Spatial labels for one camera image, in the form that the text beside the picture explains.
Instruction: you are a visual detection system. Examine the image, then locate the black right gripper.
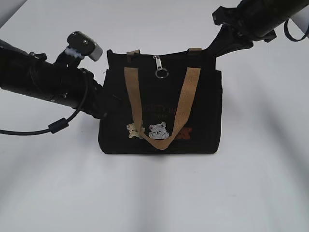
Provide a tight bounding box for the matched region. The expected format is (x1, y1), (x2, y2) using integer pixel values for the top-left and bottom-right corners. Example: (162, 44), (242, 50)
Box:
(207, 6), (253, 58)

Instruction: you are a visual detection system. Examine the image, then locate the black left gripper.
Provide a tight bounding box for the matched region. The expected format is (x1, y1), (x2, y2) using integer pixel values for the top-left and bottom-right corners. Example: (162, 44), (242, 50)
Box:
(54, 52), (121, 119)

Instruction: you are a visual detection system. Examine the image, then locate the silver zipper pull with ring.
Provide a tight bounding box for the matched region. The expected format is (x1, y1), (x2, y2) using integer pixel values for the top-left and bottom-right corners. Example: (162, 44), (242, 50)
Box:
(153, 55), (169, 79)

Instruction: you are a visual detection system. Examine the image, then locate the black canvas tote bag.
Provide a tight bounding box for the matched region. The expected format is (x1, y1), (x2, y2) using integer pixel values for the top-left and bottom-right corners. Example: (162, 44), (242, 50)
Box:
(98, 49), (223, 155)

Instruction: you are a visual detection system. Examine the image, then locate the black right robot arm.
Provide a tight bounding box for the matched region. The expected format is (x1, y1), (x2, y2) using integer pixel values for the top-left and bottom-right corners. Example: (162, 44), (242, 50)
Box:
(206, 0), (309, 58)

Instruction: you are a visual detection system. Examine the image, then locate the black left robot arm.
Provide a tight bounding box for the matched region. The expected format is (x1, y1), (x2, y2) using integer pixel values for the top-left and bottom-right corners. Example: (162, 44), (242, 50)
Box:
(0, 41), (121, 119)

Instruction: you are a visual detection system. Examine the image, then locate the black cable with ferrite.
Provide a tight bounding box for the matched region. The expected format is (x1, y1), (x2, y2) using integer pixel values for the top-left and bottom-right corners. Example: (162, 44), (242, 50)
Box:
(0, 70), (89, 135)

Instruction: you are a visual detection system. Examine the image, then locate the black wrist camera with grey end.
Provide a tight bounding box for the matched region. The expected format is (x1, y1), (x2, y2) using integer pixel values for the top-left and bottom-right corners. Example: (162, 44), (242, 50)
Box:
(65, 31), (103, 62)

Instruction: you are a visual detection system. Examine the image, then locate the black cable loop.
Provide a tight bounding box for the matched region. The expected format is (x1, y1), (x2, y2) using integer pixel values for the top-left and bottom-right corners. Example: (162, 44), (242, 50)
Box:
(283, 14), (309, 42)

